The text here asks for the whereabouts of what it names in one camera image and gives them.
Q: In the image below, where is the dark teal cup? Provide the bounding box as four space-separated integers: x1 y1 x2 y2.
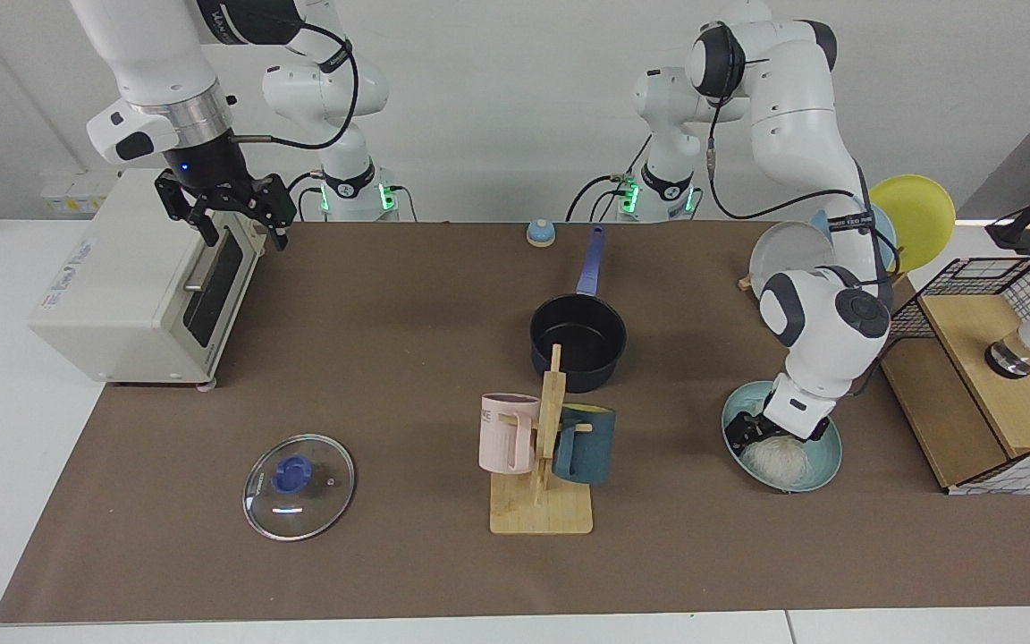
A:
553 404 616 486

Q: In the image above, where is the teal round plate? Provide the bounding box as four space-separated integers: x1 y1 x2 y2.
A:
721 380 843 493

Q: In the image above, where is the brown table cloth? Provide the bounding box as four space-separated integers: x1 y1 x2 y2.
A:
0 221 1030 624

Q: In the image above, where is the light blue round plate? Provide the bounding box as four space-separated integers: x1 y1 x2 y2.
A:
812 208 899 274

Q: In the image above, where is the wooden cup stand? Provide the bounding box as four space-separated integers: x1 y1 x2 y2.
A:
489 343 595 536

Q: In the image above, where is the black pot with blue handle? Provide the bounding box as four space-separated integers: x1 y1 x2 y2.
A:
529 225 629 394

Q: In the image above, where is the glass lid with blue knob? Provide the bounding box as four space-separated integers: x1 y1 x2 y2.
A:
242 434 356 542

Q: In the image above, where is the pink ribbed cup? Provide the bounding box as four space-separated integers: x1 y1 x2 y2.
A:
478 393 541 475

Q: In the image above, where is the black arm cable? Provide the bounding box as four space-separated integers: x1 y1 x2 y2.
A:
233 18 361 151
705 22 902 287

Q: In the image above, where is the wire basket with wooden floor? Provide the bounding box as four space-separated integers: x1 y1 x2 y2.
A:
869 256 1030 496

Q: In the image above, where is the black base cable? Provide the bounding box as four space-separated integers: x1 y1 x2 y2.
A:
285 170 328 222
566 139 654 222

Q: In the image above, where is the grey round plate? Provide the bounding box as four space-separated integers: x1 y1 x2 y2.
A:
749 221 839 301

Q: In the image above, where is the yellow round plate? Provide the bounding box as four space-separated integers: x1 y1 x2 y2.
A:
869 174 958 274

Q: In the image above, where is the wooden plate rack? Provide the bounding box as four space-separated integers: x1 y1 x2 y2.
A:
738 271 909 294

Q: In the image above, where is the pale toaster oven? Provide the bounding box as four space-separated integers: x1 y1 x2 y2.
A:
29 168 267 393

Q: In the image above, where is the white vermicelli bundle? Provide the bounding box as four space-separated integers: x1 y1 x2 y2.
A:
740 434 813 488

